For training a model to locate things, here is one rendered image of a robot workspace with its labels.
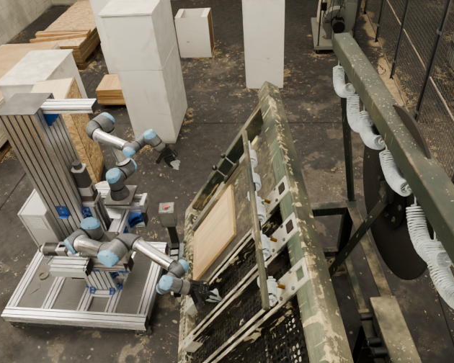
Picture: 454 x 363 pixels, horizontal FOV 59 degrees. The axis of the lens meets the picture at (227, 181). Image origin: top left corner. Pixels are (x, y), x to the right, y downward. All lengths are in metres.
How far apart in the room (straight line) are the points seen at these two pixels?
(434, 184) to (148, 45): 3.80
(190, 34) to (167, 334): 5.36
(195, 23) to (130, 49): 2.76
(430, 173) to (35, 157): 2.22
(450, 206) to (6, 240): 4.38
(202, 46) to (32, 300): 5.23
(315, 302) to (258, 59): 5.14
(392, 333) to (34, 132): 2.13
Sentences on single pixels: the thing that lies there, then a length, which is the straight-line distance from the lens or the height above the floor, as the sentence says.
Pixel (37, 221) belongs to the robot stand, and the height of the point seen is 1.16.
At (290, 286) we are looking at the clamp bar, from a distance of 1.59.
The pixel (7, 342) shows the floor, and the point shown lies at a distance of 4.16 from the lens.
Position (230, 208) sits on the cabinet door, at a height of 1.35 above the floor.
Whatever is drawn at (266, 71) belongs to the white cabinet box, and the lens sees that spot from 6.37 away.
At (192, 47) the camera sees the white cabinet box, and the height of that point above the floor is 0.20.
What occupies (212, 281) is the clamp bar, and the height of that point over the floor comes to 1.25.
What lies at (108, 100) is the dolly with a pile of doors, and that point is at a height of 0.13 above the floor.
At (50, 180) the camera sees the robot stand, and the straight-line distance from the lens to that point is 2.86.
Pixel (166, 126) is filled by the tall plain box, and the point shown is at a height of 0.30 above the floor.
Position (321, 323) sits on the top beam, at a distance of 1.42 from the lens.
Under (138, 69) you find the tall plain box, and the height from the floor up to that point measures 1.10.
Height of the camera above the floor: 3.18
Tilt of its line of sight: 42 degrees down
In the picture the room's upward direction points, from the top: 6 degrees counter-clockwise
